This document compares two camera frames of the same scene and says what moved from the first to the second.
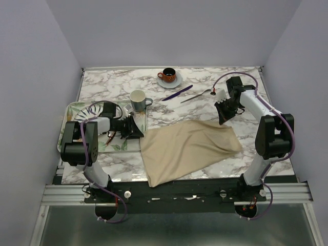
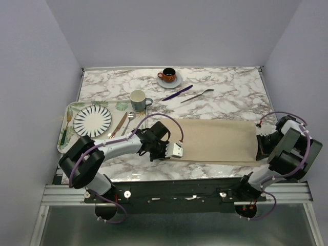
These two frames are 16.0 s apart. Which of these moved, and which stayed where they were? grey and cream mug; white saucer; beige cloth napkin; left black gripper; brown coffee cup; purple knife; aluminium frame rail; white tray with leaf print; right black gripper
Moved: beige cloth napkin; right black gripper; left black gripper
Stayed: aluminium frame rail; brown coffee cup; white tray with leaf print; purple knife; grey and cream mug; white saucer
